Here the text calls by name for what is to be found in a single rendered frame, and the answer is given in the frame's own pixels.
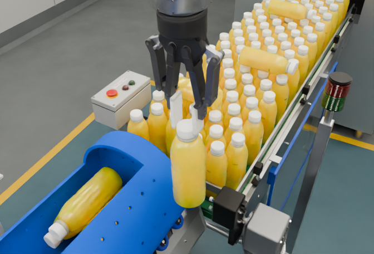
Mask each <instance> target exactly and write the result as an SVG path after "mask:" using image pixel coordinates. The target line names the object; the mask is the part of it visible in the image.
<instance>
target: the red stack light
mask: <svg viewBox="0 0 374 254"><path fill-rule="evenodd" d="M351 84H352V83H351ZM351 84H349V85H346V86H340V85H336V84H334V83H332V82H331V81H330V80H329V79H327V83H326V87H325V92H326V93H327V94H328V95H330V96H332V97H337V98H343V97H346V96H347V95H348V93H349V90H350V87H351Z"/></svg>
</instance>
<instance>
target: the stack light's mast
mask: <svg viewBox="0 0 374 254"><path fill-rule="evenodd" d="M328 79H329V80H330V81H331V82H332V83H334V84H336V85H340V86H346V85H349V84H351V83H352V77H351V76H350V75H348V74H346V73H344V72H338V71H337V72H332V73H330V74H329V76H328ZM333 114H334V112H331V111H328V110H327V111H326V114H325V117H324V122H325V123H326V124H330V123H331V121H332V118H333Z"/></svg>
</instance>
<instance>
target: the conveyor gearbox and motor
mask: <svg viewBox="0 0 374 254"><path fill-rule="evenodd" d="M291 221H292V220H291V217H290V216H289V215H287V214H285V213H283V212H281V211H278V210H276V209H274V208H272V207H269V206H267V205H265V204H263V203H259V204H258V205H257V207H256V208H255V211H251V213H250V214H249V216H248V217H247V216H246V217H245V219H244V222H243V225H242V228H243V231H242V237H243V238H242V248H243V251H244V254H289V253H287V252H285V251H286V244H285V240H286V238H287V234H288V230H289V226H290V224H291Z"/></svg>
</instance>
